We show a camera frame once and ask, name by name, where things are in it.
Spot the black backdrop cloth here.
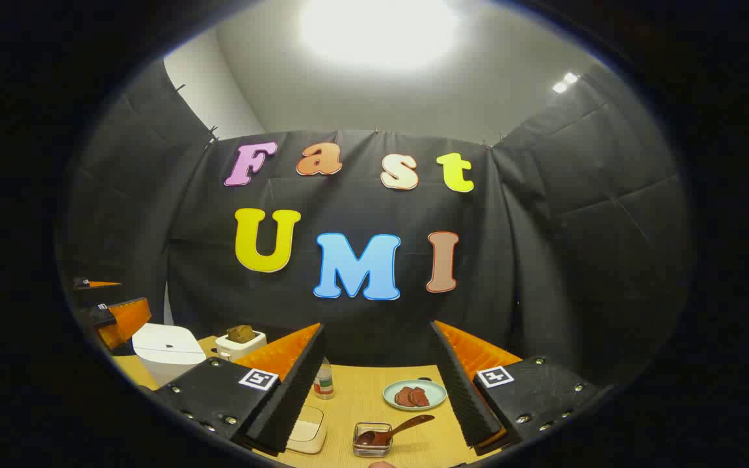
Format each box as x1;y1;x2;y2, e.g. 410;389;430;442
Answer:
56;58;697;391

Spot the large ceiling light panel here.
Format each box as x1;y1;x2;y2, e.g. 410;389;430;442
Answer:
296;0;463;69

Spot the pale green plate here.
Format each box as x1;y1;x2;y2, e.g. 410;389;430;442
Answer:
384;380;448;411

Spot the white toaster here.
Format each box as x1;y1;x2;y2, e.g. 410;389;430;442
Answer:
215;330;267;362

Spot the white rice cooker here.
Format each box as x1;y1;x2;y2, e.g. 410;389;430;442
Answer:
132;323;207;385

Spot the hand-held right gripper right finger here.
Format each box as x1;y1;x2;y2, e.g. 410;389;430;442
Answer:
429;320;612;456

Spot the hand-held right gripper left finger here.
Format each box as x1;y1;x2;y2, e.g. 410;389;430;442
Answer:
153;323;326;456

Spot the brown wooden spoon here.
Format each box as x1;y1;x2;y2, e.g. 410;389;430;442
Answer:
356;415;436;447

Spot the clear glass chopstick holder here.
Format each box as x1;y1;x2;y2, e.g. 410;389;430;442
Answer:
352;422;393;458

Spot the clear plastic bottle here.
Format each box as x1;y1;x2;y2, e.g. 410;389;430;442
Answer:
313;356;335;400

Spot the white compartment tray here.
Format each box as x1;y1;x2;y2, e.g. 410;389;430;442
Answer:
285;406;327;454

